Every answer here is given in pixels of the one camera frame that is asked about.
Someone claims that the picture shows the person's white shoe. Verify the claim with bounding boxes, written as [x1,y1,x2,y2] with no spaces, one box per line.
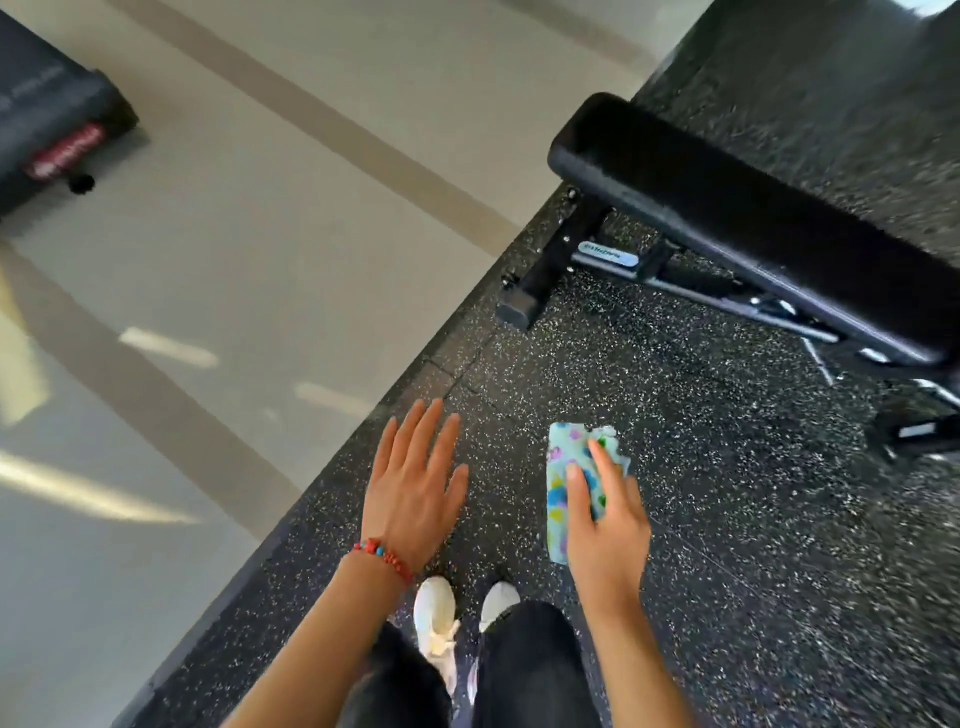
[412,575,462,696]
[466,580,522,705]

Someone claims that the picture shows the black platform with red label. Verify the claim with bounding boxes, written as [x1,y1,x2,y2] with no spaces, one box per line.
[0,7,141,219]

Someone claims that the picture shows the person's left forearm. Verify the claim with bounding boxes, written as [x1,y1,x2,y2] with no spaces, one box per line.
[220,552,408,728]

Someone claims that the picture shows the person's right leg dark trousers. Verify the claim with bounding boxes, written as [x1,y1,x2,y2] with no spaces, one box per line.
[471,600,603,728]

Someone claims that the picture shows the person's white right shoe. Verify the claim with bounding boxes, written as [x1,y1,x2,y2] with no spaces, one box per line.
[466,580,522,705]

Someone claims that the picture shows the phone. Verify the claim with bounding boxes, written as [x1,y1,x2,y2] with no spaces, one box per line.
[545,420,632,566]

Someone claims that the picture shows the red and blue bead bracelet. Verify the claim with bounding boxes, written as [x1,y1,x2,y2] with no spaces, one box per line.
[349,537,416,585]

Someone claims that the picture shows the person's right hand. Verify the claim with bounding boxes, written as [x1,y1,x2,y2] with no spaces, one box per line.
[564,438,653,612]

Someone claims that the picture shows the black metal bench frame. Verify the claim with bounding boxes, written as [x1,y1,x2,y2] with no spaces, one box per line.
[495,186,960,464]

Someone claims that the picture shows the person's right forearm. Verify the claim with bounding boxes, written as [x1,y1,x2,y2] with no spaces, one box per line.
[581,591,697,728]

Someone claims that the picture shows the person's left leg dark trousers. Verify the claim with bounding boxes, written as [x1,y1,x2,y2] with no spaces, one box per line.
[336,621,454,728]

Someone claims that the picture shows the black padded bench seat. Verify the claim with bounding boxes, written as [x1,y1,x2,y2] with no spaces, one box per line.
[546,91,960,369]

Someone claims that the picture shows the person's white left shoe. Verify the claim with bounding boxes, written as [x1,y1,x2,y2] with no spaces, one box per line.
[412,575,462,696]

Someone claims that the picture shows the person's left hand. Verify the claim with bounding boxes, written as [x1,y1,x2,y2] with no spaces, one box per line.
[360,398,471,575]

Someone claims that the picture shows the person's leg dark trousers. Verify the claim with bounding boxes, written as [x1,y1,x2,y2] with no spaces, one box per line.
[471,600,603,728]
[336,621,454,728]

